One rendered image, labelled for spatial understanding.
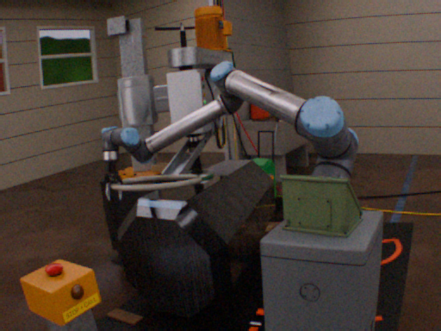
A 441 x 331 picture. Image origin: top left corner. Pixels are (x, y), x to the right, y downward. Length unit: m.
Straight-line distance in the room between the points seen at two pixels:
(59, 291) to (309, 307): 0.98
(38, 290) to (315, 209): 0.99
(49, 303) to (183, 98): 2.01
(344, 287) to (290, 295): 0.22
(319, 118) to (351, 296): 0.63
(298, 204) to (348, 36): 6.01
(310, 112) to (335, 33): 6.00
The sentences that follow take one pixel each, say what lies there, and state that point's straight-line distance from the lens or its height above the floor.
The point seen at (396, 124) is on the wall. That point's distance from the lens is 7.16.
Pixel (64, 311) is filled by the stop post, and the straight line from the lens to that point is 0.77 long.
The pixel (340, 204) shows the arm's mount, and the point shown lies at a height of 0.97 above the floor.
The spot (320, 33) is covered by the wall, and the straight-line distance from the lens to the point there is 7.42.
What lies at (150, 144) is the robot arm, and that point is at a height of 1.15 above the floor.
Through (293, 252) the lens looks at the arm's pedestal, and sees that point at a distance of 1.40.
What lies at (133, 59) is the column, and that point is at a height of 1.71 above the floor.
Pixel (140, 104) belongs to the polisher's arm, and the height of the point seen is 1.32.
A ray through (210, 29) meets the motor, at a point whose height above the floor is 1.87.
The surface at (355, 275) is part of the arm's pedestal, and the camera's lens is 1.36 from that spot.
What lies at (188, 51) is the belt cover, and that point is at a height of 1.65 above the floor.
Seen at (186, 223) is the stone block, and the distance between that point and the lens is 2.15.
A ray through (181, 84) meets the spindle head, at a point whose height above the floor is 1.44.
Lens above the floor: 1.40
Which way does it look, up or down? 11 degrees down
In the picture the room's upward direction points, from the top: 6 degrees counter-clockwise
